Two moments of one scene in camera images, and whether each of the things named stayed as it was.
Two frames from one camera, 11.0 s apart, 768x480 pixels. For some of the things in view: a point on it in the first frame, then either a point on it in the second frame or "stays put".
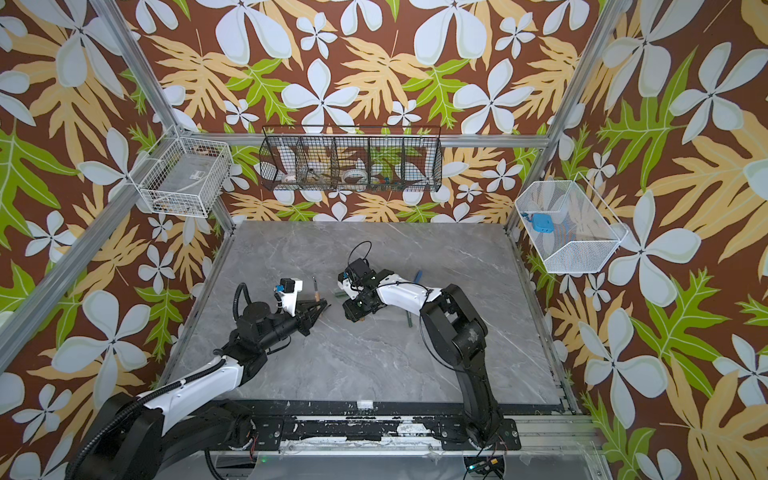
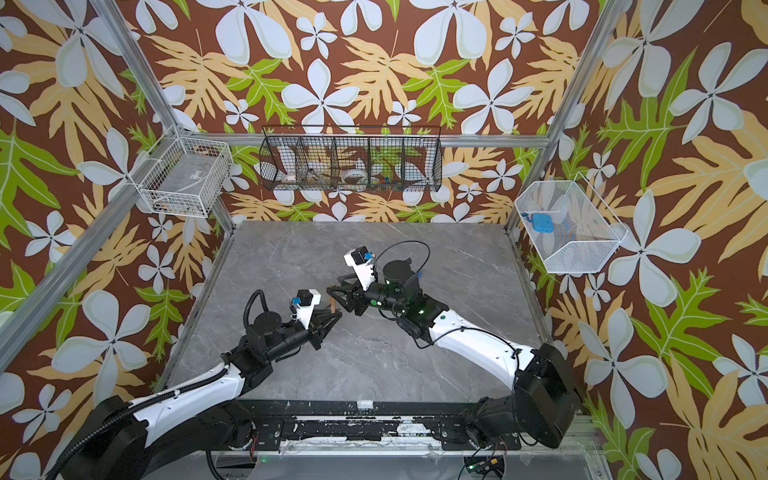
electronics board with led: [493, 464] stays put
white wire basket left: [183, 175] stays put
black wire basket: [351, 158] stays put
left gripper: [305, 320] -> [316, 330]
